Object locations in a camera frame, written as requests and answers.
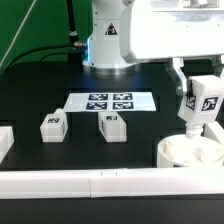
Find white marker sheet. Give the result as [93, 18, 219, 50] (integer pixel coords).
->
[64, 92, 156, 112]

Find white right barrier block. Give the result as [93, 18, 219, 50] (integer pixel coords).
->
[205, 121, 224, 146]

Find white barrier block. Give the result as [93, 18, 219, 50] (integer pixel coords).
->
[205, 121, 224, 146]
[0, 126, 14, 163]

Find white left barrier block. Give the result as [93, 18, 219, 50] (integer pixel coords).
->
[0, 126, 14, 163]

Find white front barrier bar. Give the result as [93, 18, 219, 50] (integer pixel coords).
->
[0, 167, 224, 199]

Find white thin cable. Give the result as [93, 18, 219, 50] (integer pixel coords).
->
[0, 0, 38, 69]

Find white round stool seat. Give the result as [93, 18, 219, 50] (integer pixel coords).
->
[157, 134, 224, 168]

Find black cable bundle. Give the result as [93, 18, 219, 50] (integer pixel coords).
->
[0, 0, 88, 73]

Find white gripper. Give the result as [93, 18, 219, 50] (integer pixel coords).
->
[120, 0, 224, 96]

